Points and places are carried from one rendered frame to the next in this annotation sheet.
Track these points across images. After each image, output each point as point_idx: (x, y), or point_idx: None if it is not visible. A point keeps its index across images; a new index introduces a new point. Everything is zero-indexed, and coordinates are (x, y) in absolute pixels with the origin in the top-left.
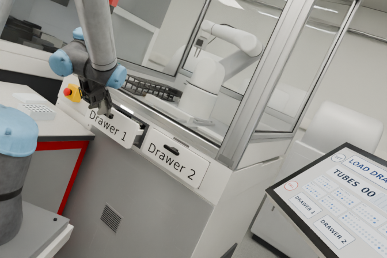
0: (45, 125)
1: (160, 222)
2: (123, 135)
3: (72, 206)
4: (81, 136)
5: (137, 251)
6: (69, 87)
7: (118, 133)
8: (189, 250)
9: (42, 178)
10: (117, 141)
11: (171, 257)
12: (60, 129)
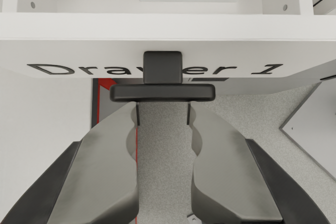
0: (19, 190)
1: (324, 64)
2: (264, 68)
3: (133, 83)
4: (92, 101)
5: (266, 79)
6: None
7: (233, 70)
8: None
9: None
10: (231, 77)
11: (334, 73)
12: (53, 156)
